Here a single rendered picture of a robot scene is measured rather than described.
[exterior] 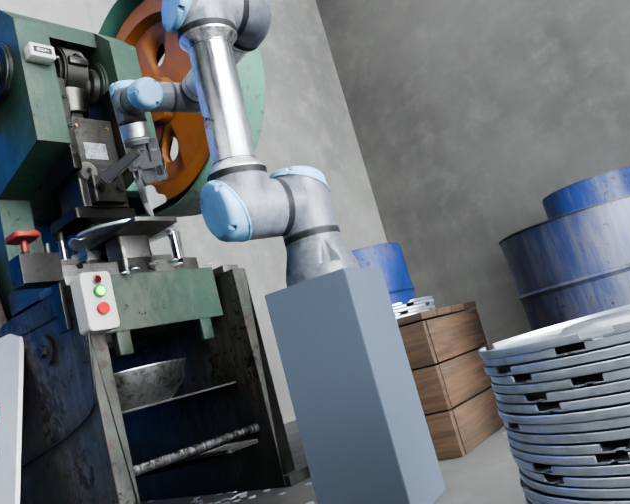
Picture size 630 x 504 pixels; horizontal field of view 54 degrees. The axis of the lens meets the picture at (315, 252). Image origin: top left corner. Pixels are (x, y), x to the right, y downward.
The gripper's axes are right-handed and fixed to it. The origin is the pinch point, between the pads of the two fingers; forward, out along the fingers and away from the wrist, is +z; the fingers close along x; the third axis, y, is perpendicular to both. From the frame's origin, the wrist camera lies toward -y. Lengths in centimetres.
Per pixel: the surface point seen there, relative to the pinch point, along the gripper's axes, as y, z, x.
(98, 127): -10.6, -28.2, 25.3
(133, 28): 4, -65, 68
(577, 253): 97, 30, -40
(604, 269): 101, 34, -44
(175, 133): 10, -24, 53
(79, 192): -18.5, -10.4, 12.6
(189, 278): 5.9, 19.7, 2.6
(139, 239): -4.9, 6.0, 5.4
